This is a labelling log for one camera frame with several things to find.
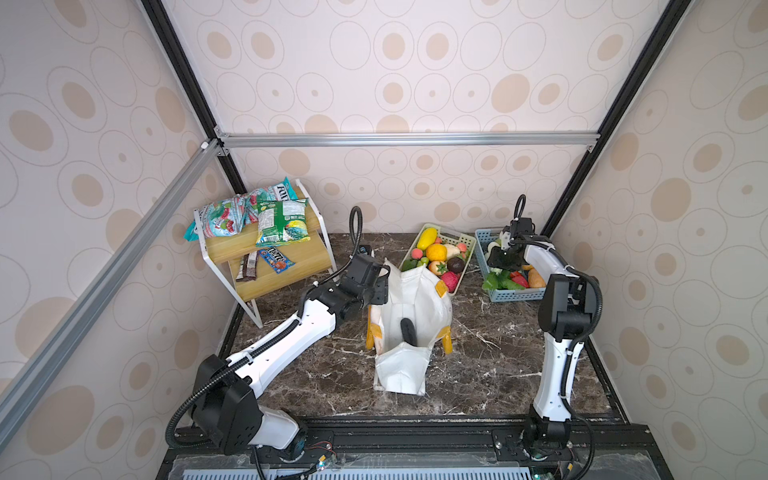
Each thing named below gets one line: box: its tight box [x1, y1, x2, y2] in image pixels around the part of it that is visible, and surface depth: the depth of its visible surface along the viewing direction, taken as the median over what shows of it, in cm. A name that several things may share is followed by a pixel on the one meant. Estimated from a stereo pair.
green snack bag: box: [256, 198, 311, 247], surface depth 75 cm
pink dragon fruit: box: [441, 271, 460, 293], surface depth 101 cm
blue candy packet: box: [258, 247, 296, 274], surface depth 91 cm
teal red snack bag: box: [183, 195, 259, 242], surface depth 76 cm
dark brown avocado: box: [447, 256, 465, 274], surface depth 103 cm
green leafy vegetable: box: [482, 267, 526, 290], surface depth 99 cm
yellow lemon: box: [417, 228, 437, 251], surface depth 111 cm
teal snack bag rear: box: [248, 176, 298, 201], surface depth 83 cm
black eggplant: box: [400, 318, 417, 347], surface depth 93 cm
